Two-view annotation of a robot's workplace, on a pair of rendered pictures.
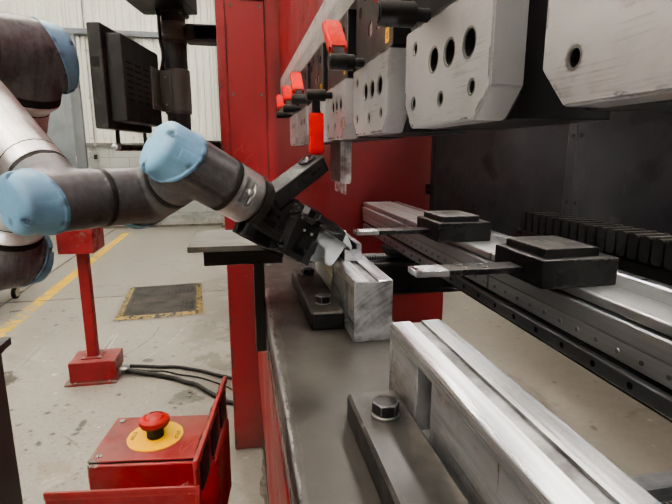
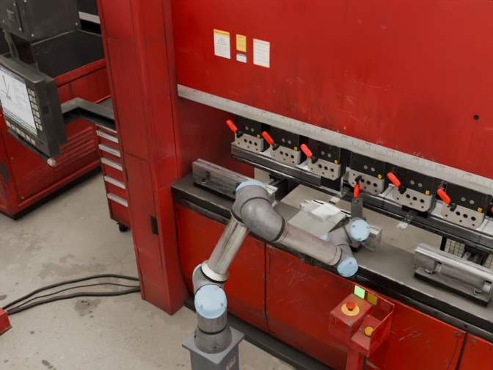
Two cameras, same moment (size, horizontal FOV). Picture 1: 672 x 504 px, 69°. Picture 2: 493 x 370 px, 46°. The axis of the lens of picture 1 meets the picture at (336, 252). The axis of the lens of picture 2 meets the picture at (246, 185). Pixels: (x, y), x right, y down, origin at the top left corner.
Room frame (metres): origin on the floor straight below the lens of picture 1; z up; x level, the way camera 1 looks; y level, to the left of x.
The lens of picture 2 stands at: (-0.40, 1.71, 2.52)
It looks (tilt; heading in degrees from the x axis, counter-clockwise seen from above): 33 degrees down; 318
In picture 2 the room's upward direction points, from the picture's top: 1 degrees counter-clockwise
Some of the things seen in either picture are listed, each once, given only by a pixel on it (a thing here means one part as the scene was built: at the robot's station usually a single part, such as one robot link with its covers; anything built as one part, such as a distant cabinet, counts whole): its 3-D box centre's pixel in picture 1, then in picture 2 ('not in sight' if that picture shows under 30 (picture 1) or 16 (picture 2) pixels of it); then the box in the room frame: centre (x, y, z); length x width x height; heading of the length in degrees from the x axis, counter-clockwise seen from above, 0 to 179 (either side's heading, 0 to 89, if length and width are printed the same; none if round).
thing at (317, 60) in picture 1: (336, 97); (328, 156); (0.96, 0.00, 1.26); 0.15 x 0.09 x 0.17; 11
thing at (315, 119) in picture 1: (319, 122); (357, 186); (0.77, 0.03, 1.20); 0.04 x 0.02 x 0.10; 101
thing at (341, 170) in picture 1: (340, 167); (331, 183); (0.94, -0.01, 1.13); 0.10 x 0.02 x 0.10; 11
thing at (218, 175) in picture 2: not in sight; (233, 183); (1.48, 0.10, 0.92); 0.50 x 0.06 x 0.10; 11
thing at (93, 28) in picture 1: (131, 84); (30, 102); (2.03, 0.82, 1.42); 0.45 x 0.12 x 0.36; 1
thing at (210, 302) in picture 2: not in sight; (210, 306); (0.87, 0.75, 0.94); 0.13 x 0.12 x 0.14; 146
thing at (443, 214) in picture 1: (417, 225); (345, 188); (0.97, -0.17, 1.01); 0.26 x 0.12 x 0.05; 101
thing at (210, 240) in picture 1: (263, 238); (312, 223); (0.91, 0.14, 1.00); 0.26 x 0.18 x 0.01; 101
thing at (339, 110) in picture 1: (362, 83); (370, 169); (0.77, -0.04, 1.26); 0.15 x 0.09 x 0.17; 11
